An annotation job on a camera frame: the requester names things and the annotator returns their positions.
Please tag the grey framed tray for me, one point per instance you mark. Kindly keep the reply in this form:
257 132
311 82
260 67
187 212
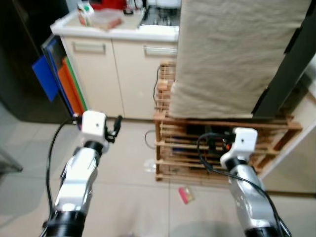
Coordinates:
49 47

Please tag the wooden slatted rack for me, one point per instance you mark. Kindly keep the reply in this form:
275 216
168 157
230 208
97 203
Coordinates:
197 122

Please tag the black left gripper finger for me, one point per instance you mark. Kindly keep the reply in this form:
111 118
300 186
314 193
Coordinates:
118 124

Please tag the steel gas hob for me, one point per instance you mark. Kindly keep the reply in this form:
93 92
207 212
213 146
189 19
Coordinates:
160 17

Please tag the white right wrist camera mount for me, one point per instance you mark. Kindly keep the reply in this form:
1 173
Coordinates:
245 140

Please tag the clear plastic food container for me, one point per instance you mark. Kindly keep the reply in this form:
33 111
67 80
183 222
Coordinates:
107 20

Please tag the green cutting board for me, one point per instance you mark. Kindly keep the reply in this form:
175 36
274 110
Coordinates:
79 89

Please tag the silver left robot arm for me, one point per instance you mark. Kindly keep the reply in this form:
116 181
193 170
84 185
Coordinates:
79 173

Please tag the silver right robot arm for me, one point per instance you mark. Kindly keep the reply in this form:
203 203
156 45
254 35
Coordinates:
247 192

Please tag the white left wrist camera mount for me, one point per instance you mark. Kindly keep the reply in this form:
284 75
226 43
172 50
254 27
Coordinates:
94 126

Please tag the orange cutting board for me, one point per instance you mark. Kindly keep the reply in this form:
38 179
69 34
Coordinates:
69 89

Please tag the white green carton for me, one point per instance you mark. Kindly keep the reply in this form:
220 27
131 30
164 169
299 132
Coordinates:
85 15

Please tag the beige cloth cover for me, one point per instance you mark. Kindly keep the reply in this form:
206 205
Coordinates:
227 59

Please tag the small pink packet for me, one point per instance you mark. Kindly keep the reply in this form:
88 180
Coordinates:
186 195

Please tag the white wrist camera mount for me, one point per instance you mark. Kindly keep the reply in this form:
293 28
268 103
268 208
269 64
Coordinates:
94 126
245 140

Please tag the large black appliance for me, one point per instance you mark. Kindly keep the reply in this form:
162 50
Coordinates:
19 59

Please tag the cream kitchen cabinet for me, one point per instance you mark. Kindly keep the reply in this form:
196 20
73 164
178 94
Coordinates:
98 79

